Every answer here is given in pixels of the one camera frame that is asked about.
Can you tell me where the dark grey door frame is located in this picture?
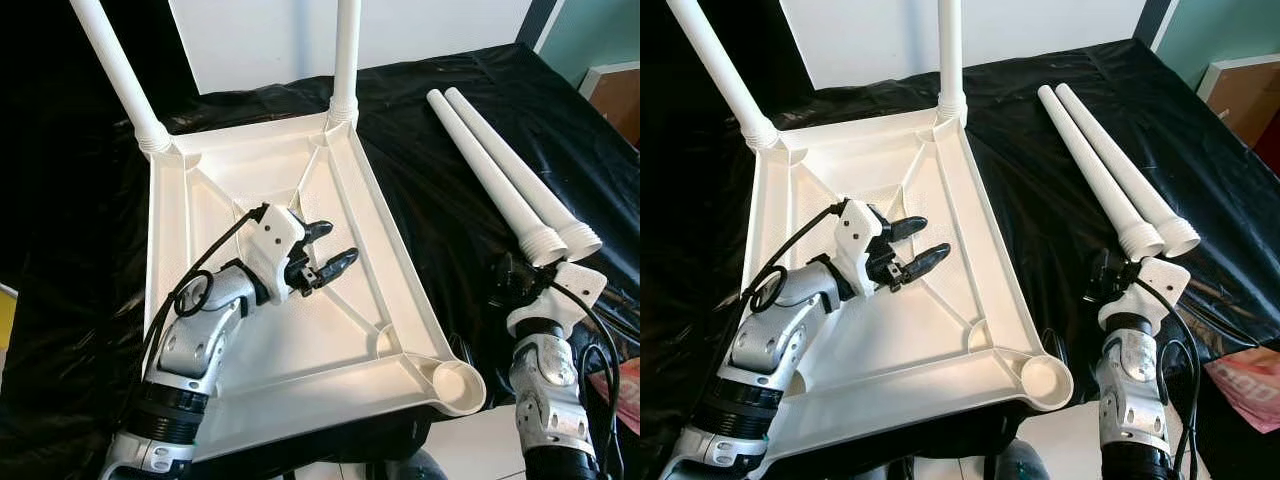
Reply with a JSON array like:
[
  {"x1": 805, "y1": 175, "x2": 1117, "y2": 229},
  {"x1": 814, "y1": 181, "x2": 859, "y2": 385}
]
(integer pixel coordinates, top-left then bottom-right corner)
[
  {"x1": 515, "y1": 0, "x2": 561, "y2": 49},
  {"x1": 1133, "y1": 0, "x2": 1173, "y2": 46}
]

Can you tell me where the dark red furniture piece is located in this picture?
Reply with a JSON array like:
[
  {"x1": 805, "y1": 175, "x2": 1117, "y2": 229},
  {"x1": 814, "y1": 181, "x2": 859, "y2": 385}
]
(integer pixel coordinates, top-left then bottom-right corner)
[{"x1": 1255, "y1": 110, "x2": 1280, "y2": 173}]

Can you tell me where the white plastic table top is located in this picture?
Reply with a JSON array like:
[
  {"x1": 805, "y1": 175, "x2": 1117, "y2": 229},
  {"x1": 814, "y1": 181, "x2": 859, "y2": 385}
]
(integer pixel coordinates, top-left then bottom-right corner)
[
  {"x1": 145, "y1": 108, "x2": 488, "y2": 463},
  {"x1": 745, "y1": 105, "x2": 1076, "y2": 466}
]

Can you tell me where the brown wooden cabinet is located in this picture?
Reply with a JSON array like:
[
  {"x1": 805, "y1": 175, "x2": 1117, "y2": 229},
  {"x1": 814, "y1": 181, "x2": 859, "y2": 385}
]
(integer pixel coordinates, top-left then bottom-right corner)
[
  {"x1": 1197, "y1": 55, "x2": 1280, "y2": 151},
  {"x1": 580, "y1": 62, "x2": 641, "y2": 146}
]

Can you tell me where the white plastic table leg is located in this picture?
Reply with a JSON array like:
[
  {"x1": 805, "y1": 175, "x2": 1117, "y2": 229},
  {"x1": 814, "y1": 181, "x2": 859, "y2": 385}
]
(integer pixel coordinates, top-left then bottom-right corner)
[
  {"x1": 665, "y1": 0, "x2": 781, "y2": 151},
  {"x1": 1037, "y1": 85, "x2": 1166, "y2": 261},
  {"x1": 328, "y1": 0, "x2": 363, "y2": 126},
  {"x1": 935, "y1": 0, "x2": 969, "y2": 123},
  {"x1": 68, "y1": 0, "x2": 173, "y2": 156},
  {"x1": 444, "y1": 87, "x2": 604, "y2": 263},
  {"x1": 1055, "y1": 83, "x2": 1201, "y2": 258},
  {"x1": 426, "y1": 90, "x2": 569, "y2": 269}
]

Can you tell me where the grey robot right leg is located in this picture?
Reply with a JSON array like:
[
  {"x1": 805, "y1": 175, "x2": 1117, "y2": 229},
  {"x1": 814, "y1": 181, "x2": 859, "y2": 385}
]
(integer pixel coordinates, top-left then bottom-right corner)
[
  {"x1": 995, "y1": 440, "x2": 1051, "y2": 480},
  {"x1": 385, "y1": 450, "x2": 446, "y2": 480}
]

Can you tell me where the black door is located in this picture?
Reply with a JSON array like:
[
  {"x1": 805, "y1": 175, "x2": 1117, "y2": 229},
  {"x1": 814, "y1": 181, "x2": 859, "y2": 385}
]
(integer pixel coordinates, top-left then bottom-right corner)
[
  {"x1": 0, "y1": 0, "x2": 198, "y2": 291},
  {"x1": 640, "y1": 0, "x2": 801, "y2": 271}
]

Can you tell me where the pink plastic bag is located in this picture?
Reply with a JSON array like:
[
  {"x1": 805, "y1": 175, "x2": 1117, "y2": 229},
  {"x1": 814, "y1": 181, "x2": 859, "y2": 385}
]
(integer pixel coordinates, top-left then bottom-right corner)
[
  {"x1": 1205, "y1": 345, "x2": 1280, "y2": 431},
  {"x1": 590, "y1": 355, "x2": 641, "y2": 436}
]

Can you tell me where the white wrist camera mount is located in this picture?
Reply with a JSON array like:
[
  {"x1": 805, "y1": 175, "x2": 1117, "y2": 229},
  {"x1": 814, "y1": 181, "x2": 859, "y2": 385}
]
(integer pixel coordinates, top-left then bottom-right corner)
[
  {"x1": 508, "y1": 262, "x2": 608, "y2": 336},
  {"x1": 240, "y1": 205, "x2": 306, "y2": 301},
  {"x1": 1098, "y1": 257, "x2": 1191, "y2": 331},
  {"x1": 832, "y1": 200, "x2": 886, "y2": 296}
]

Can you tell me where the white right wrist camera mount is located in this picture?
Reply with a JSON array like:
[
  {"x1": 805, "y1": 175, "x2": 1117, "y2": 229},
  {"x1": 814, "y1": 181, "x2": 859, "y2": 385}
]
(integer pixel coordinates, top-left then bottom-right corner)
[
  {"x1": 1098, "y1": 257, "x2": 1191, "y2": 331},
  {"x1": 508, "y1": 262, "x2": 608, "y2": 336}
]

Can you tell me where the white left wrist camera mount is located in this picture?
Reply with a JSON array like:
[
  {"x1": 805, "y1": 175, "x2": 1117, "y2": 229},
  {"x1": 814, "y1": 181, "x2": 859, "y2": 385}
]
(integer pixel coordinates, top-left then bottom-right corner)
[
  {"x1": 832, "y1": 200, "x2": 886, "y2": 296},
  {"x1": 240, "y1": 205, "x2": 306, "y2": 301}
]

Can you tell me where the black plastic table cloth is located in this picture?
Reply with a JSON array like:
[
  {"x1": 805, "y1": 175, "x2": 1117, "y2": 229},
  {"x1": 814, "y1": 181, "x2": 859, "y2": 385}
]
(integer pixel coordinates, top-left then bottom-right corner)
[
  {"x1": 640, "y1": 38, "x2": 1280, "y2": 480},
  {"x1": 0, "y1": 42, "x2": 641, "y2": 480}
]

